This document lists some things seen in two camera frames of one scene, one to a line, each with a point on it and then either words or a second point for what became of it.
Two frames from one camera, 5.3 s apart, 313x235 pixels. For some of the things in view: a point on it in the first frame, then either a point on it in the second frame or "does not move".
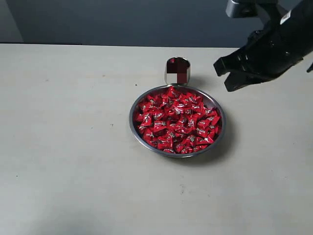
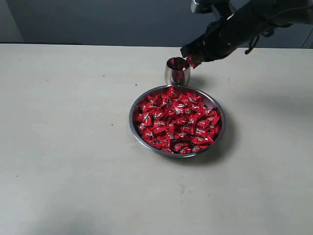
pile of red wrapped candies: (177, 122) does not move
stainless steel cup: (177, 71) does not move
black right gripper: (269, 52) → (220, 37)
